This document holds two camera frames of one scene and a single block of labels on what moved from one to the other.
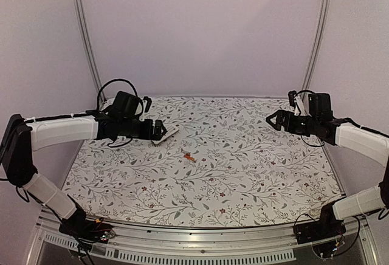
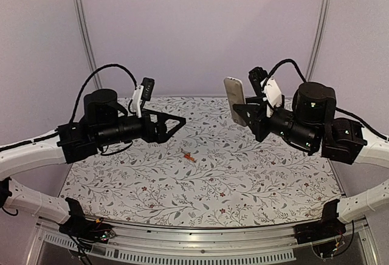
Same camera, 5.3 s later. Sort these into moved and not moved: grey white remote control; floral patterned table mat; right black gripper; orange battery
Moved: right black gripper; grey white remote control
Not moved: orange battery; floral patterned table mat
